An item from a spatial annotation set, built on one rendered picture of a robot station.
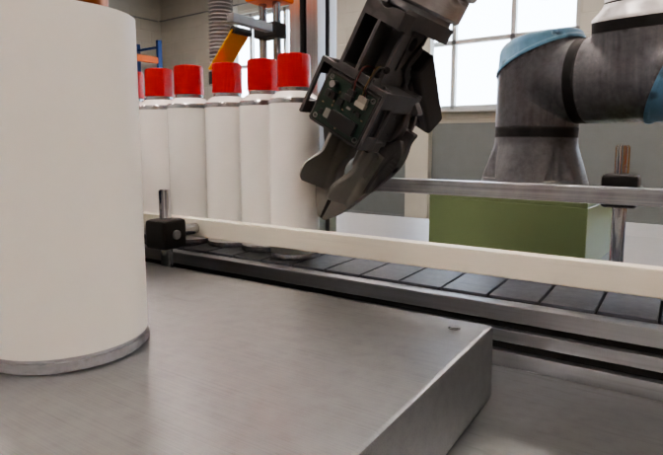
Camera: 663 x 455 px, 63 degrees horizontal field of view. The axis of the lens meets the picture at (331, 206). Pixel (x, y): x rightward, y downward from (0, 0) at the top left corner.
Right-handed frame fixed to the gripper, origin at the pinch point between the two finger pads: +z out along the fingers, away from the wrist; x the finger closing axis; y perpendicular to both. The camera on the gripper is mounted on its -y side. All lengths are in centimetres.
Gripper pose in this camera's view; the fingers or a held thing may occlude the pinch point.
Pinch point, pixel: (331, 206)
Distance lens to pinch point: 55.2
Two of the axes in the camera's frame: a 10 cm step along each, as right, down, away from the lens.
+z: -4.1, 8.3, 3.7
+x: 7.3, 5.5, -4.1
